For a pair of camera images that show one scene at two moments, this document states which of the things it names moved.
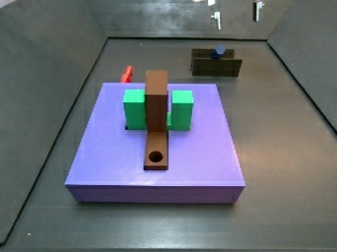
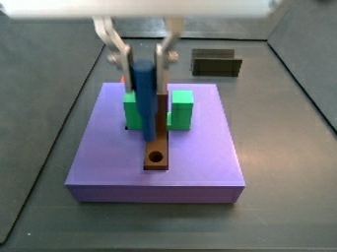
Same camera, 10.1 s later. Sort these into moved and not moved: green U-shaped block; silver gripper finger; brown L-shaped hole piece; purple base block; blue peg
Moved: blue peg; silver gripper finger
Not moved: green U-shaped block; purple base block; brown L-shaped hole piece
